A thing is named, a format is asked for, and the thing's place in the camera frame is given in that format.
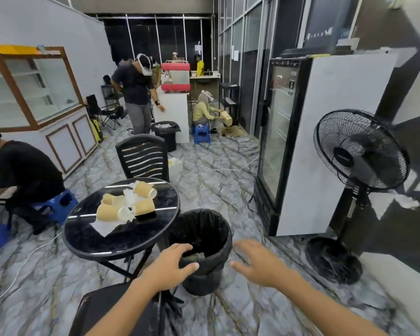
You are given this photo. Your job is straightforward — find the person's left hand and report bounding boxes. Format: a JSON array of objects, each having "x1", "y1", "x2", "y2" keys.
[{"x1": 140, "y1": 243, "x2": 200, "y2": 294}]

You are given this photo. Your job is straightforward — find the person's right hand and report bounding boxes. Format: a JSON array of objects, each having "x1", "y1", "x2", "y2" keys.
[{"x1": 230, "y1": 239, "x2": 294, "y2": 288}]

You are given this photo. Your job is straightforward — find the black plastic chair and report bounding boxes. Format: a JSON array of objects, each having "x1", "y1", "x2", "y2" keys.
[
  {"x1": 68, "y1": 281, "x2": 182, "y2": 336},
  {"x1": 115, "y1": 133, "x2": 170, "y2": 182}
]

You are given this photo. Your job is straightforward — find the person's left forearm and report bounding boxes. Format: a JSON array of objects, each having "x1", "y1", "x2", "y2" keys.
[{"x1": 85, "y1": 281, "x2": 161, "y2": 336}]

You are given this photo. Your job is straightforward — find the person's right forearm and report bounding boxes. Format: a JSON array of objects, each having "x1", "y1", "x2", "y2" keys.
[{"x1": 281, "y1": 273, "x2": 389, "y2": 336}]

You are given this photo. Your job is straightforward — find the black trash bin with liner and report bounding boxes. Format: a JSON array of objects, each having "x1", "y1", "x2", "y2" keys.
[
  {"x1": 166, "y1": 209, "x2": 233, "y2": 297},
  {"x1": 150, "y1": 120, "x2": 182, "y2": 153}
]

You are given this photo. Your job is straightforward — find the black folding camp chair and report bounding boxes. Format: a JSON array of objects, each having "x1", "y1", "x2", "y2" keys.
[{"x1": 85, "y1": 94, "x2": 125, "y2": 132}]

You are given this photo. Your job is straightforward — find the round black glass table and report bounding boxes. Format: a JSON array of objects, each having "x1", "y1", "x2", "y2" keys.
[{"x1": 62, "y1": 177, "x2": 181, "y2": 280}]

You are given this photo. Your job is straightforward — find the white foam box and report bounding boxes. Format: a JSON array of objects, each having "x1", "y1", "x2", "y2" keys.
[{"x1": 168, "y1": 157, "x2": 184, "y2": 179}]

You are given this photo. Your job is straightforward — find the blue plastic stool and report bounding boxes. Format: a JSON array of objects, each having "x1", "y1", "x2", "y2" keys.
[
  {"x1": 31, "y1": 189, "x2": 78, "y2": 225},
  {"x1": 192, "y1": 123, "x2": 211, "y2": 145}
]

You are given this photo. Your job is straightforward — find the black glass door fridge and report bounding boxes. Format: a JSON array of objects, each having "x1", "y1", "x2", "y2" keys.
[{"x1": 253, "y1": 49, "x2": 399, "y2": 238}]

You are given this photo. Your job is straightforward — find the yellow black pressure washer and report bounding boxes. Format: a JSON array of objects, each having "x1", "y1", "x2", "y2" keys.
[{"x1": 88, "y1": 119, "x2": 105, "y2": 143}]

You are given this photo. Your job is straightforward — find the white service counter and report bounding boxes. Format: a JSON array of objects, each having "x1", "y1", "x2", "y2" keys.
[{"x1": 154, "y1": 87, "x2": 191, "y2": 144}]

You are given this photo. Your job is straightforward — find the white brown-trimmed display cabinet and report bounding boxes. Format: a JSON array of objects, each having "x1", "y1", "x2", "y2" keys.
[{"x1": 0, "y1": 41, "x2": 99, "y2": 179}]

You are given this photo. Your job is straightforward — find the black metal shelf rack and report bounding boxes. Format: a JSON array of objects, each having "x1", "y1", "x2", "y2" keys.
[
  {"x1": 100, "y1": 75, "x2": 124, "y2": 109},
  {"x1": 219, "y1": 83, "x2": 241, "y2": 126}
]

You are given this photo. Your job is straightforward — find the red coffee machine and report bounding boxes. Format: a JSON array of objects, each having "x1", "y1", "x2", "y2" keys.
[{"x1": 161, "y1": 61, "x2": 191, "y2": 92}]

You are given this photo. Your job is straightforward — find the flat yellow board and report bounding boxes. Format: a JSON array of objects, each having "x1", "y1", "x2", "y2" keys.
[{"x1": 0, "y1": 44, "x2": 39, "y2": 56}]

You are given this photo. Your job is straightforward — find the white floor cable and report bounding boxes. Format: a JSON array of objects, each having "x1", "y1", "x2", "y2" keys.
[
  {"x1": 183, "y1": 155, "x2": 259, "y2": 172},
  {"x1": 0, "y1": 231, "x2": 64, "y2": 312}
]

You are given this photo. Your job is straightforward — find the black pedestal fan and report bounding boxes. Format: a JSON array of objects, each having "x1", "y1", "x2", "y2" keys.
[{"x1": 304, "y1": 109, "x2": 411, "y2": 286}]

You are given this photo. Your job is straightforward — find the white head-mounted camera rig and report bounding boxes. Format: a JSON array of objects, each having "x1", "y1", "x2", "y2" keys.
[{"x1": 135, "y1": 53, "x2": 153, "y2": 76}]

